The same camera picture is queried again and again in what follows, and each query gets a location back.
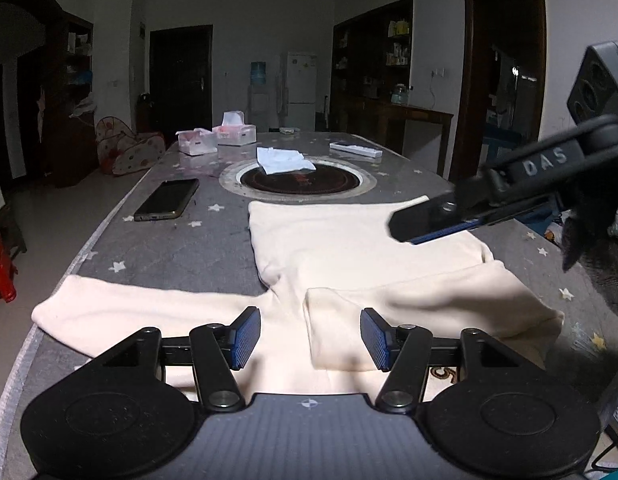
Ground cream white sweater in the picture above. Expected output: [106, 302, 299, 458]
[32, 202, 564, 396]

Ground dark wooden side table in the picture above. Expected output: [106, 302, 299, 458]
[373, 102, 456, 179]

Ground round black induction cooktop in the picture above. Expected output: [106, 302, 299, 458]
[219, 157, 377, 204]

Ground white remote control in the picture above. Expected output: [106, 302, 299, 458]
[330, 142, 383, 158]

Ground grey star patterned table mat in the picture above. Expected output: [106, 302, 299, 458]
[0, 148, 618, 479]

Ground black smartphone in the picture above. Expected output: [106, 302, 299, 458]
[134, 179, 199, 222]

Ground white paper tissue sheet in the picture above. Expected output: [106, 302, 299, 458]
[257, 148, 315, 176]

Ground dark wooden display cabinet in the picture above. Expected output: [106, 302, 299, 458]
[329, 0, 414, 136]

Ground white refrigerator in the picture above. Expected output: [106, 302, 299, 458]
[279, 52, 318, 131]

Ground small pink white tissue pack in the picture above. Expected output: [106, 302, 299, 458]
[177, 128, 218, 156]

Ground pink white tissue box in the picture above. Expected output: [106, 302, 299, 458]
[213, 110, 257, 146]

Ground water dispenser with blue bottle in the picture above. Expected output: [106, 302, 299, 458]
[248, 61, 269, 131]

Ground pink dotted play tent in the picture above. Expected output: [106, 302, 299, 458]
[94, 116, 166, 176]

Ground dark shelf cabinet left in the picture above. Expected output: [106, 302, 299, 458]
[0, 0, 98, 195]

